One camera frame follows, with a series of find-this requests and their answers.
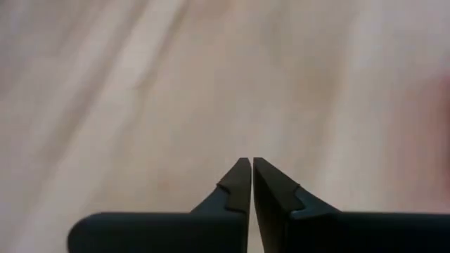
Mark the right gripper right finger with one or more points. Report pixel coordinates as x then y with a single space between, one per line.
302 228

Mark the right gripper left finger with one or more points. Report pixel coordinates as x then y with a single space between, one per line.
211 232

